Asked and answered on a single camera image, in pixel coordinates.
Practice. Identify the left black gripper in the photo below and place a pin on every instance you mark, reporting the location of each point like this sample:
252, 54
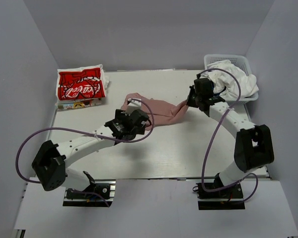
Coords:
120, 115

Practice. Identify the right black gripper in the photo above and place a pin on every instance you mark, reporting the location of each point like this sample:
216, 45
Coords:
189, 102

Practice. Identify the navy blue t shirt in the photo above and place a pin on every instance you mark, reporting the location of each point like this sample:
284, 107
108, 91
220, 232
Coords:
217, 91

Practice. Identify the pink t shirt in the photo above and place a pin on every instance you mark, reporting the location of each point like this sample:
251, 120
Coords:
164, 113

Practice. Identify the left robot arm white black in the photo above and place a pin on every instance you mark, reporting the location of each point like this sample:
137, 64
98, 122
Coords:
52, 162

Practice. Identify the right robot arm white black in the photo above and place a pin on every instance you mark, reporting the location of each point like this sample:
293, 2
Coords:
253, 143

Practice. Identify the folded cartoon print shirt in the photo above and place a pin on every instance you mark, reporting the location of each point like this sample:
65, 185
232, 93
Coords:
89, 102

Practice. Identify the white plastic basket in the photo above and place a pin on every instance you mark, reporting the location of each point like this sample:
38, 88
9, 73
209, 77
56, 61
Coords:
240, 68

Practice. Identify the red coca cola shirt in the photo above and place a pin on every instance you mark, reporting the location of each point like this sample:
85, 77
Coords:
79, 83

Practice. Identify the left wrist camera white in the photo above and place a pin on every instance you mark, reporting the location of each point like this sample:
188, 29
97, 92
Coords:
132, 105

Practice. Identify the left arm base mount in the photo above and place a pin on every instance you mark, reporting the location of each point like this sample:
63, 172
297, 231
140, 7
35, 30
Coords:
88, 192

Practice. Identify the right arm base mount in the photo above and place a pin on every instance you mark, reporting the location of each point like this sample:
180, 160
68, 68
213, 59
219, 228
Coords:
227, 199

